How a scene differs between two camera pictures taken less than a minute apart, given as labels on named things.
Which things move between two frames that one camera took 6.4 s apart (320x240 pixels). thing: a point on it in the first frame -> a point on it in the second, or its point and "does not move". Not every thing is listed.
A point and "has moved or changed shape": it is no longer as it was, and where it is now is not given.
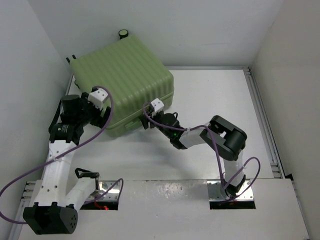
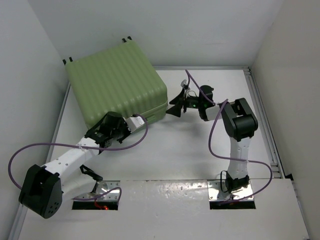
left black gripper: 99,121 -> 122,122
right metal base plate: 215,192 does not move
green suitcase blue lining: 132,74 has moved or changed shape
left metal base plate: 113,194 does not move
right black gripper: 146,121 -> 180,98
